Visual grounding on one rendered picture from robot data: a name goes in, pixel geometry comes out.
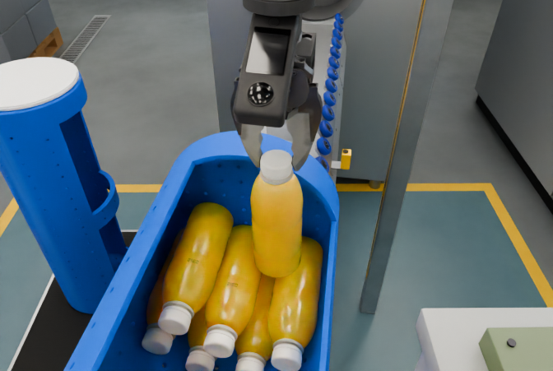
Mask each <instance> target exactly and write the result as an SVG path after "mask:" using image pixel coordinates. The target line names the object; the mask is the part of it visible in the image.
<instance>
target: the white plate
mask: <svg viewBox="0 0 553 371"><path fill-rule="evenodd" d="M78 78H79V71H78V69H77V67H76V66H75V65H74V64H72V63H70V62H69V61H66V60H63V59H60V58H24V59H20V60H16V61H11V62H9V63H4V64H1V65H0V111H12V110H19V109H27V108H31V107H34V106H37V105H40V104H44V103H47V102H49V101H51V100H54V99H56V98H58V97H59V96H61V95H63V94H65V93H66V92H68V91H69V90H70V89H72V88H73V86H74V85H75V84H76V83H77V80H78Z"/></svg>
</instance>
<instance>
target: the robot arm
mask: <svg viewBox="0 0 553 371"><path fill-rule="evenodd" d="M314 5H315V0H243V6H244V8H245V9H247V10H248V11H250V12H253V15H252V20H251V24H250V28H249V35H248V39H247V44H246V47H245V51H244V59H243V63H242V64H241V66H240V68H239V72H240V75H239V77H236V78H235V81H234V84H235V89H234V92H233V95H232V97H231V102H230V111H231V114H232V118H233V120H234V123H235V127H236V130H237V133H238V135H239V136H240V139H241V141H242V144H243V146H244V149H245V150H246V152H247V154H248V156H249V158H250V159H251V161H252V162H253V163H254V165H255V166H256V167H258V168H260V160H261V157H262V155H263V152H262V150H261V144H262V141H263V136H262V133H261V131H262V130H263V129H264V127H272V128H281V127H283V126H284V124H285V119H286V111H287V112H290V113H288V117H287V120H286V127H287V131H288V132H289V133H290V134H291V136H292V139H293V142H292V145H291V150H292V152H293V154H294V155H293V156H292V161H291V164H292V167H293V169H294V171H299V170H300V169H301V167H302V166H303V165H304V163H305V161H306V160H307V159H308V156H309V153H310V150H311V148H312V145H313V143H314V139H315V137H316V134H317V131H318V127H319V124H320V122H321V117H322V112H323V102H322V97H321V95H320V94H319V93H318V83H317V82H316V83H313V79H314V64H315V48H316V33H309V32H303V31H302V30H301V27H302V13H304V12H307V11H309V10H311V9H312V8H313V7H314ZM305 37H308V38H310V39H311V40H310V39H306V38H305ZM295 107H296V108H295ZM292 108H295V109H294V110H292Z"/></svg>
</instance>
